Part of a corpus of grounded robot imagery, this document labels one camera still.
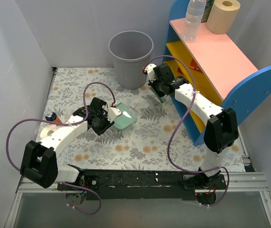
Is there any green plastic dustpan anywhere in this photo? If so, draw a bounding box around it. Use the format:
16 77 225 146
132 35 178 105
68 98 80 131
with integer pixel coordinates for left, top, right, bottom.
114 102 137 130

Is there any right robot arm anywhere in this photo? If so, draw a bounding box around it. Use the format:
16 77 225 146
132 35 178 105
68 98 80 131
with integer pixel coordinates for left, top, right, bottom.
143 64 239 189

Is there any clear plastic water bottle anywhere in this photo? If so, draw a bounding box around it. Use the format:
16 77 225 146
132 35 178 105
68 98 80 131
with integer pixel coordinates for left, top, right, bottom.
182 0 206 42

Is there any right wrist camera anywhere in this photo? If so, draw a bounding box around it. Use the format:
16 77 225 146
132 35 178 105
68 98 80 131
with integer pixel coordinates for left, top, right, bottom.
142 64 156 82

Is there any grey plastic waste bin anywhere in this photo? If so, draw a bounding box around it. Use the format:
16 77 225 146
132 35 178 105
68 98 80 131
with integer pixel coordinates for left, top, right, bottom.
108 30 154 90

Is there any white paper scrap front right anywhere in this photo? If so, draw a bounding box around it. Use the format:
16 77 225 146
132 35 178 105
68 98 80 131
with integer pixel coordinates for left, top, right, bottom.
123 111 132 118

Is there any dark green can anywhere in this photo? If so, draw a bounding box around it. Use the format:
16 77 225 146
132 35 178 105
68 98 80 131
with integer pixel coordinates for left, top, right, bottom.
201 0 215 23

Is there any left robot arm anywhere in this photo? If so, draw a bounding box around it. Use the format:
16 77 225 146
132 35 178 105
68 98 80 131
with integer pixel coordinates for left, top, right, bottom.
19 98 121 190

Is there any orange blue can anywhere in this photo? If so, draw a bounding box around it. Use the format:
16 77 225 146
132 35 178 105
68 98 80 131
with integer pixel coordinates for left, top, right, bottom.
45 112 62 124

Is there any blue shelf unit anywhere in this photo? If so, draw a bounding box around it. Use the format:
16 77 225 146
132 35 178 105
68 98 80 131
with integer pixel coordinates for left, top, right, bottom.
161 0 271 146

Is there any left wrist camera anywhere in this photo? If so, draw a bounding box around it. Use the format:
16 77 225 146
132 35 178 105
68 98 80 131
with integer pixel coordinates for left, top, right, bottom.
107 107 121 122

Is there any brown paper roll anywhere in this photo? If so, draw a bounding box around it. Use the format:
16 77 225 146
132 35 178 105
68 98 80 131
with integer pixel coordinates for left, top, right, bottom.
206 0 241 35

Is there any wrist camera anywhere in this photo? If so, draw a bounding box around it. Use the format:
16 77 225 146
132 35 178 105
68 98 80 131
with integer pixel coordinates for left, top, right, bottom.
107 107 121 122
142 64 156 82

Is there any purple cable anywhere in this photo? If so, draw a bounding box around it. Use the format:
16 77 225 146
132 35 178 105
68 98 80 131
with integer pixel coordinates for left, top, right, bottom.
6 82 117 216
144 55 230 209

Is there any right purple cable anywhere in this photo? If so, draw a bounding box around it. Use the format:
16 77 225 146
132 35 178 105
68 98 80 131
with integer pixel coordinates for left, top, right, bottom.
144 55 230 209

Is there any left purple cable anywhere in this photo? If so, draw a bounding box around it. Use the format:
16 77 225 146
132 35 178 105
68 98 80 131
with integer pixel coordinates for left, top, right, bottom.
6 82 117 216

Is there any green hand brush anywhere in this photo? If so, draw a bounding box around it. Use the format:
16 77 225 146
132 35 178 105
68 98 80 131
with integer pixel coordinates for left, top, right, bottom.
150 87 166 103

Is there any red packet on shelf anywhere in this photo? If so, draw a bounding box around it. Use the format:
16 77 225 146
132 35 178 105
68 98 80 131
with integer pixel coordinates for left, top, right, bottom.
189 59 202 72

